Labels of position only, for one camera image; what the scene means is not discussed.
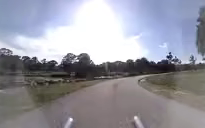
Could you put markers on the row of trees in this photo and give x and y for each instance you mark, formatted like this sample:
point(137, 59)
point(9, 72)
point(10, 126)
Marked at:
point(80, 65)

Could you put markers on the grey asphalt path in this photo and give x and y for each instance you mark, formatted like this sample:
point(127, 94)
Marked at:
point(106, 101)

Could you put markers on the robot's own part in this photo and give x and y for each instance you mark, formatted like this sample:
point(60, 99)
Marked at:
point(138, 122)
point(68, 123)

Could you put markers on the grass verge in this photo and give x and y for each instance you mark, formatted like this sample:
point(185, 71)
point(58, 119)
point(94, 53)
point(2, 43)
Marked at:
point(183, 85)

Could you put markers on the grass field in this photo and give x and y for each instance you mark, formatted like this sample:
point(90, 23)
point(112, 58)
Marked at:
point(20, 93)

